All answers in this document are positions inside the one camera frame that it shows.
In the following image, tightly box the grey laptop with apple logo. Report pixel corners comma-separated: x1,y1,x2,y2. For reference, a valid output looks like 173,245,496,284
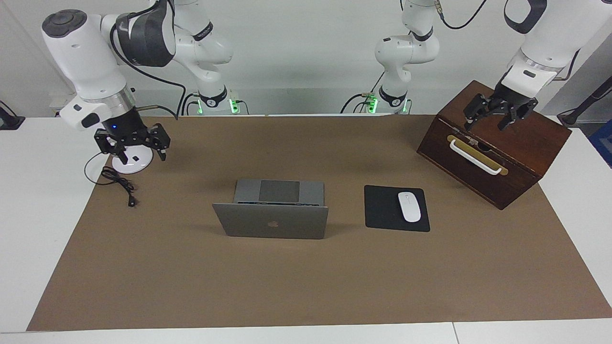
212,179,329,240

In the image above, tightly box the white power strip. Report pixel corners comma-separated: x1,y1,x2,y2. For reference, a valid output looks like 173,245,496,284
49,93,77,118

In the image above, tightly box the dark brown wooden box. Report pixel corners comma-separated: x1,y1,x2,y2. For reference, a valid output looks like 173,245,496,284
416,80,572,211

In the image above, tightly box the black arm base cable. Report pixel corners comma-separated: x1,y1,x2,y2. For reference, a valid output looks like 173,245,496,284
340,72,385,114
181,93,201,116

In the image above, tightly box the blue crate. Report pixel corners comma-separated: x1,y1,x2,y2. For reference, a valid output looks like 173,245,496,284
587,119,612,169

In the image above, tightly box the black tripod leg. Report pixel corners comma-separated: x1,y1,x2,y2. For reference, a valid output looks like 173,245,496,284
557,76,612,127

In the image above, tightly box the black stand foot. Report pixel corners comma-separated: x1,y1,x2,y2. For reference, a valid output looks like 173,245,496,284
0,100,25,130

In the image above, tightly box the black right arm base cable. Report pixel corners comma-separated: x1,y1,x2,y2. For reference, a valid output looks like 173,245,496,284
181,93,201,116

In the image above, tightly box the white computer mouse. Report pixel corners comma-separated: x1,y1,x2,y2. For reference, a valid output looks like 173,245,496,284
398,192,422,223

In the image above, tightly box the black lamp power cable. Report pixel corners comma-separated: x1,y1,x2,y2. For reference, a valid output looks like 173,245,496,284
84,146,138,208

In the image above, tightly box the brass handle backplate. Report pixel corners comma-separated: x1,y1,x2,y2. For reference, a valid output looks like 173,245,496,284
447,135,509,176

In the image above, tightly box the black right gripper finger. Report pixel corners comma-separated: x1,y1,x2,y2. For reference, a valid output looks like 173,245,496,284
146,123,171,161
94,130,129,165

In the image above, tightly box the black left arm base cable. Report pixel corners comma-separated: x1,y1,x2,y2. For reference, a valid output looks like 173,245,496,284
340,72,385,114

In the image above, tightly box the brown table mat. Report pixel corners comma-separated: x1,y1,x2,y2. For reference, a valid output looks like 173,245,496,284
26,115,612,332

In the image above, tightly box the black mouse pad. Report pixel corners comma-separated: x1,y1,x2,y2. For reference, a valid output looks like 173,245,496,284
364,185,431,233

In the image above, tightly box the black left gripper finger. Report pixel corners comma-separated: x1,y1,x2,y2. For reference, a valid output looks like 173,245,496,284
497,100,538,132
463,93,495,132

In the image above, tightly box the white box handle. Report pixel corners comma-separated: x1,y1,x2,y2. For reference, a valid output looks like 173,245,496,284
449,139,508,176

